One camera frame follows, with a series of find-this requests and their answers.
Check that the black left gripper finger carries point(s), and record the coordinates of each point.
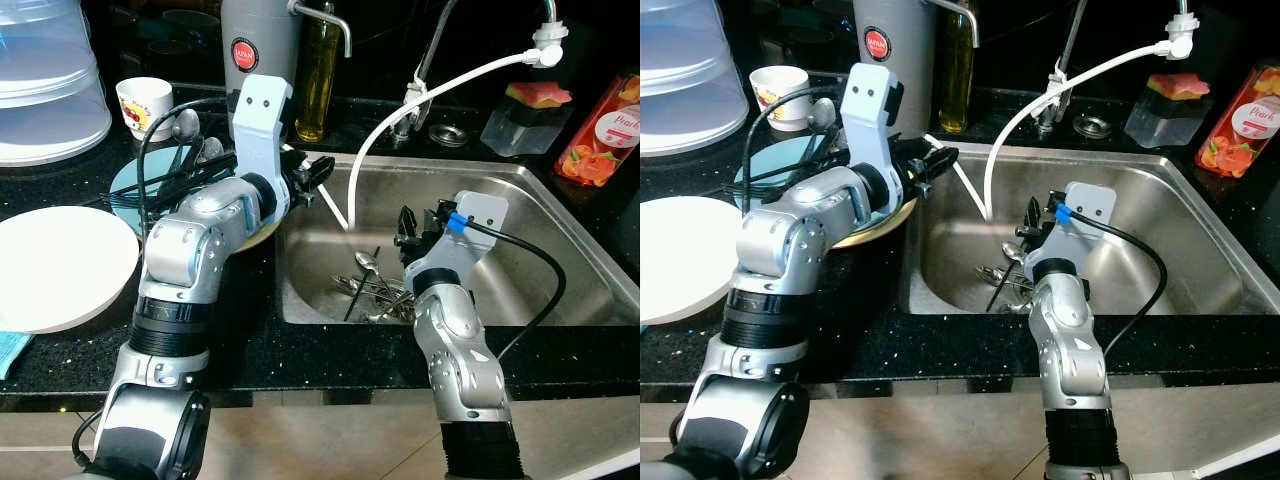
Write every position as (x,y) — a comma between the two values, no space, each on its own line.
(318,172)
(940,158)

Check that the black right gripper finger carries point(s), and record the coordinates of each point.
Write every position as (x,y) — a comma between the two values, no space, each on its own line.
(408,228)
(1027,217)
(435,222)
(1050,210)

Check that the black chopstick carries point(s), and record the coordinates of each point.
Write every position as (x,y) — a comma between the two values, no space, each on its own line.
(800,160)
(1000,288)
(175,170)
(790,175)
(358,297)
(170,185)

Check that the large metal spoon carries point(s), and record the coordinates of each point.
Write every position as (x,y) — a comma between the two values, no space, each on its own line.
(185,125)
(822,113)

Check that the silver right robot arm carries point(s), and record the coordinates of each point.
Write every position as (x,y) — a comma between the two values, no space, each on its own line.
(455,350)
(1070,340)

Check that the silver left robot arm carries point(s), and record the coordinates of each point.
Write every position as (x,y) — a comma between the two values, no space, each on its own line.
(180,260)
(790,250)

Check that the yellow plate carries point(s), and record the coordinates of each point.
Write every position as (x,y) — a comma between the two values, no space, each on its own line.
(880,235)
(258,235)

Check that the olive oil glass bottle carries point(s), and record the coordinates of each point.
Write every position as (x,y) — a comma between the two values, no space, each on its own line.
(318,95)
(955,90)

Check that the round metal countertop fitting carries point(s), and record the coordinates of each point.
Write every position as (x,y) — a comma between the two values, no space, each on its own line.
(449,134)
(1092,125)

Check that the chrome faucet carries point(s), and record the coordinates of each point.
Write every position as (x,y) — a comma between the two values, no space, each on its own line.
(404,127)
(1045,118)

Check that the grey water filter canister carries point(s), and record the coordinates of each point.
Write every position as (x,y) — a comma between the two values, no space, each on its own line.
(910,70)
(260,30)

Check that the white tie on faucet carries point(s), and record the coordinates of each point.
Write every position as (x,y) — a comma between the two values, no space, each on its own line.
(415,97)
(1056,86)

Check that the clear plastic sponge holder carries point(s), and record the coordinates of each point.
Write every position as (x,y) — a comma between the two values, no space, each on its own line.
(1162,123)
(520,132)

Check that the stainless steel sink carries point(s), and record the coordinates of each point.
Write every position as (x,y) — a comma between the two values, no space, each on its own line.
(560,270)
(1210,260)

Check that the white cartoon print mug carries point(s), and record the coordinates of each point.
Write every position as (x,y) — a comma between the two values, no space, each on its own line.
(143,105)
(778,95)

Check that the red yellow sponge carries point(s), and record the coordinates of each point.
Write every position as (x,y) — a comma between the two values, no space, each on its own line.
(1180,86)
(540,95)

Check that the peach soap bottle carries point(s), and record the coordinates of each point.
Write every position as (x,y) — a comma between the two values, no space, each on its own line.
(600,135)
(1240,125)

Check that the white faucet diverter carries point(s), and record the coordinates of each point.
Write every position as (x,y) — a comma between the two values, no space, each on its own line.
(1182,35)
(549,43)

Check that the grey cabinet door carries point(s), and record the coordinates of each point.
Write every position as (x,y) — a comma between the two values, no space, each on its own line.
(580,430)
(930,430)
(320,440)
(1200,420)

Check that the white tiered plastic container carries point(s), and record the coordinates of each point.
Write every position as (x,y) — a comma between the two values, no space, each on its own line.
(50,85)
(690,75)

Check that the white bowl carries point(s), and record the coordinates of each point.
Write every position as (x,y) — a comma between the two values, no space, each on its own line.
(60,268)
(685,260)

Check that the teal cloth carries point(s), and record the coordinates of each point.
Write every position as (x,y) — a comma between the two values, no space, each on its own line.
(14,352)

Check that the grey cabinet drawer front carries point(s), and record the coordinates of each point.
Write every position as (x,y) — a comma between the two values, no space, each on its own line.
(30,465)
(30,430)

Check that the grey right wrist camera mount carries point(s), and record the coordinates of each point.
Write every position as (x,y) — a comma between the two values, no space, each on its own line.
(1090,205)
(480,215)

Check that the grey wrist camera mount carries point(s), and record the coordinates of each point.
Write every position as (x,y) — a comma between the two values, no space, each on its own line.
(870,110)
(262,120)
(1090,205)
(480,215)

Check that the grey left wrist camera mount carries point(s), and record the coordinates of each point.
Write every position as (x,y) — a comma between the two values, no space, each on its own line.
(262,120)
(870,110)

